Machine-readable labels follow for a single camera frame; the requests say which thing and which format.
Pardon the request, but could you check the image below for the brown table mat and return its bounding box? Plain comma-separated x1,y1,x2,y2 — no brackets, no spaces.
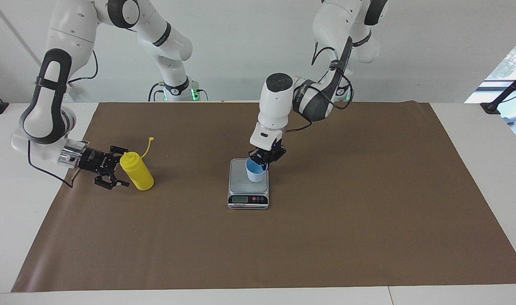
11,101,516,293

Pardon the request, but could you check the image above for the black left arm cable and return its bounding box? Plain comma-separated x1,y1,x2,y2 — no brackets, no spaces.
283,39,355,133

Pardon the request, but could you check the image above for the silver digital kitchen scale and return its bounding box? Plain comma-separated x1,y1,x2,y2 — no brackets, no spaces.
227,158,270,210

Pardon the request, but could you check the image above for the bright window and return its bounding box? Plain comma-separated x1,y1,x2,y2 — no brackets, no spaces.
465,32,516,104

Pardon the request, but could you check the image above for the yellow squeeze bottle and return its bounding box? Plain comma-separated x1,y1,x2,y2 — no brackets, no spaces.
119,136,155,191

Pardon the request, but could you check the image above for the light blue plastic cup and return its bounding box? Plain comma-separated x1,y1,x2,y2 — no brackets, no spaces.
245,158,268,183

